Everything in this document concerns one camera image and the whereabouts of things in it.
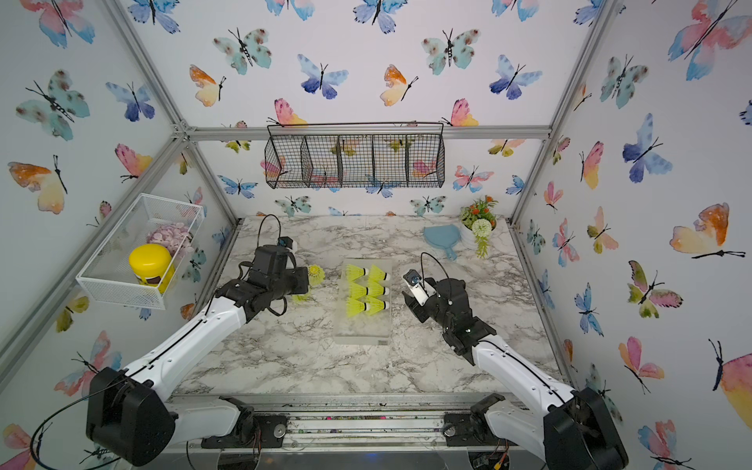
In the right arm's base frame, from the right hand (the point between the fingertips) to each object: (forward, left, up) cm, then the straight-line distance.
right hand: (416, 282), depth 81 cm
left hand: (+1, +30, 0) cm, 30 cm away
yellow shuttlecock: (+12, +13, -15) cm, 23 cm away
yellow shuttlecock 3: (+6, +12, -15) cm, 20 cm away
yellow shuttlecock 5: (0, +12, -14) cm, 18 cm away
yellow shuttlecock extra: (-1, +18, -14) cm, 23 cm away
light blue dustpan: (+33, -12, -18) cm, 39 cm away
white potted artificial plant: (+27, -21, -3) cm, 35 cm away
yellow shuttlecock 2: (+11, +20, -13) cm, 27 cm away
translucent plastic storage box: (-7, +16, -18) cm, 25 cm away
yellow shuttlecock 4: (+4, +18, -13) cm, 23 cm away
